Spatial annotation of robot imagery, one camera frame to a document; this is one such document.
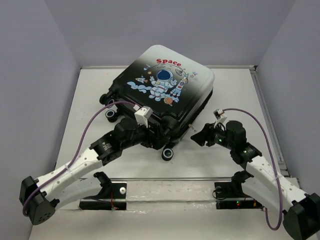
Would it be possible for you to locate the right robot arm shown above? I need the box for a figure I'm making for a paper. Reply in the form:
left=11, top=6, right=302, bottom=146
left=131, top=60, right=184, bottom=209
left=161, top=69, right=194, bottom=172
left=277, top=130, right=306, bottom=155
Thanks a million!
left=191, top=120, right=320, bottom=240

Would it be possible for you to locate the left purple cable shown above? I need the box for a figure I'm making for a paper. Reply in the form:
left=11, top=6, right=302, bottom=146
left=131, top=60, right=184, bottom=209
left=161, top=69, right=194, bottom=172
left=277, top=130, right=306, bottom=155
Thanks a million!
left=22, top=101, right=138, bottom=217

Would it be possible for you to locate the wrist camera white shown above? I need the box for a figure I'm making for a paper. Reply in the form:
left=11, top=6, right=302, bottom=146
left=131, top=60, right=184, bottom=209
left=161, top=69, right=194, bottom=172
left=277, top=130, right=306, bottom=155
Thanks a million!
left=213, top=109, right=227, bottom=128
left=134, top=106, right=153, bottom=128

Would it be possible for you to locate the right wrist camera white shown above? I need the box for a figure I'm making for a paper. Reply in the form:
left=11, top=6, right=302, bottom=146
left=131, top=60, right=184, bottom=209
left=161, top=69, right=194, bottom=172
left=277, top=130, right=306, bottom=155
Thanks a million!
left=213, top=109, right=227, bottom=128

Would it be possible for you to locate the black and white suitcase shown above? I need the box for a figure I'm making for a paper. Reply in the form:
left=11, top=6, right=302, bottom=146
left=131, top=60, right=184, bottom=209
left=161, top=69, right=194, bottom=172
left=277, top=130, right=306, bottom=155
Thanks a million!
left=99, top=45, right=215, bottom=161

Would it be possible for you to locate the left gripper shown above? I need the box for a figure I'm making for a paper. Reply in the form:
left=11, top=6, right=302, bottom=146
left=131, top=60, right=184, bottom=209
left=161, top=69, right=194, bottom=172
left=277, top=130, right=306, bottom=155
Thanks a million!
left=121, top=118, right=169, bottom=151

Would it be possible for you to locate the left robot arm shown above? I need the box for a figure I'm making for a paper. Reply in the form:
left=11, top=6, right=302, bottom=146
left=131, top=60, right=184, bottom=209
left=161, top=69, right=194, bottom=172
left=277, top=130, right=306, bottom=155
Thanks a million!
left=19, top=118, right=160, bottom=226

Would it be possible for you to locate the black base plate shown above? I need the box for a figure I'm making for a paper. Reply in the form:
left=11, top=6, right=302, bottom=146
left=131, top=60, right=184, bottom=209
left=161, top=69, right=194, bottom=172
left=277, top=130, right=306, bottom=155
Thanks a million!
left=79, top=181, right=127, bottom=211
left=212, top=181, right=264, bottom=210

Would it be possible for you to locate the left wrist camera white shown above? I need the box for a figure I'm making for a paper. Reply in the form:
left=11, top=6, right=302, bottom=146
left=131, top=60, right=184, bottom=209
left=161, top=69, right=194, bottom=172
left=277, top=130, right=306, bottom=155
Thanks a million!
left=134, top=106, right=153, bottom=128

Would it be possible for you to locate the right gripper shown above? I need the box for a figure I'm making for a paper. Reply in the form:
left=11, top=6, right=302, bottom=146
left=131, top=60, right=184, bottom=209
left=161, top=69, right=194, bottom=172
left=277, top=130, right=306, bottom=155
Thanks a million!
left=189, top=121, right=235, bottom=150

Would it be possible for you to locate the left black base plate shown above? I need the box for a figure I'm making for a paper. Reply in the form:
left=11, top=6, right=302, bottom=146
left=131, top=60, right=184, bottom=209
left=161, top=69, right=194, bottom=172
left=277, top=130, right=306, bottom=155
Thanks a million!
left=79, top=181, right=127, bottom=211

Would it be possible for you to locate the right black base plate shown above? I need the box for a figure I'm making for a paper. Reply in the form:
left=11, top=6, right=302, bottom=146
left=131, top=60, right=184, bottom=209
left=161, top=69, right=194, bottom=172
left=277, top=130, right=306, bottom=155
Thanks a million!
left=212, top=181, right=264, bottom=210

